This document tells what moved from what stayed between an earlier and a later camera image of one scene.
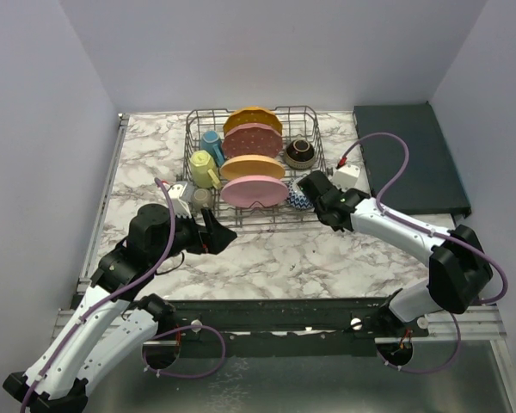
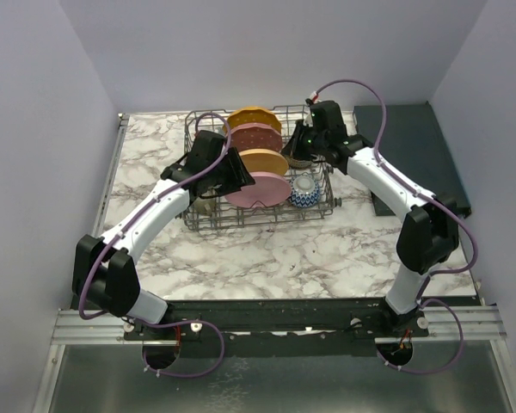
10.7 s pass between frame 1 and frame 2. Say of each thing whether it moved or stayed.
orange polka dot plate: stayed
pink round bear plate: stayed
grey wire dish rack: stayed
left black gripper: moved
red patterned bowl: stayed
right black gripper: moved
